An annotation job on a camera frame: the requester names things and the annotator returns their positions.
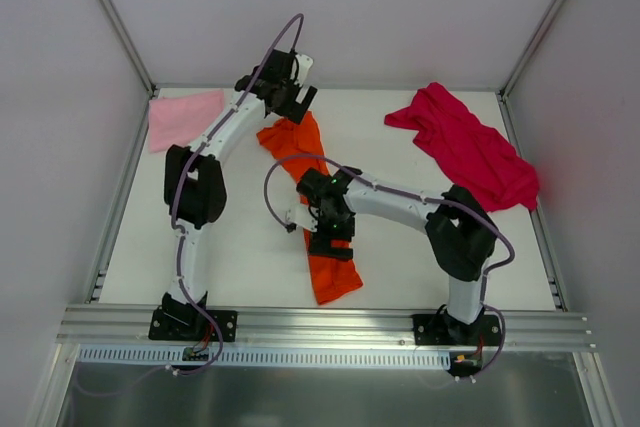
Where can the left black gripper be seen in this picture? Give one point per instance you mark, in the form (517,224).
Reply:
(288,103)

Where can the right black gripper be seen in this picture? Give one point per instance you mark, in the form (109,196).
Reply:
(331,240)

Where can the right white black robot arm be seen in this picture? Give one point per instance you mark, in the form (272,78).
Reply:
(461,235)

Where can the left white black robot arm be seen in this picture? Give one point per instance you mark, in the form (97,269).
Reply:
(194,187)

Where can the folded pink t shirt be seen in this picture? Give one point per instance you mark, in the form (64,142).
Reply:
(180,120)

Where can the magenta t shirt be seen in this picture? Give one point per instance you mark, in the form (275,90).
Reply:
(470,153)

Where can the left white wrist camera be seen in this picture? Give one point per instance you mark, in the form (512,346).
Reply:
(302,65)

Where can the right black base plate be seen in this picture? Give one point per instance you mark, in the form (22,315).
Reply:
(439,328)

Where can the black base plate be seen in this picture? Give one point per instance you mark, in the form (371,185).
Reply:
(176,321)
(439,328)

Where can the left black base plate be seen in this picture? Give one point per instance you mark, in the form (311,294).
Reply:
(176,321)

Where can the front aluminium rail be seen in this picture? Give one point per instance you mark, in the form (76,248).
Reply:
(548,331)

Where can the white slotted cable duct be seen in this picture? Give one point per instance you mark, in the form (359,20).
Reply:
(268,357)

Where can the left aluminium frame post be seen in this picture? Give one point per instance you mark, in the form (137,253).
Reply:
(126,43)

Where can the aluminium frame post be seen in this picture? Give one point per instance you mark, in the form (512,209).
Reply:
(540,32)
(126,43)

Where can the right aluminium frame post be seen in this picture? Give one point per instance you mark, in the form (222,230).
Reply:
(540,32)

